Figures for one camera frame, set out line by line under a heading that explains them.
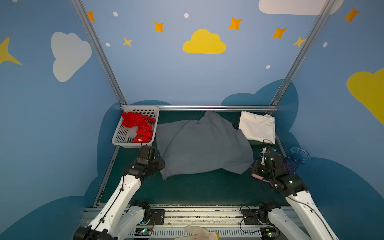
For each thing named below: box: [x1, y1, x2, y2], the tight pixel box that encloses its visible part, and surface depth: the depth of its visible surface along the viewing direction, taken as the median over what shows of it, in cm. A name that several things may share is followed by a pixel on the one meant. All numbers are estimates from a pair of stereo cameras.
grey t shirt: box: [156, 111, 254, 181], surface depth 108 cm
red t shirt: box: [121, 112, 156, 143], surface depth 104 cm
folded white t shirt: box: [238, 111, 276, 144], surface depth 106 cm
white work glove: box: [174, 225, 218, 240], surface depth 72 cm
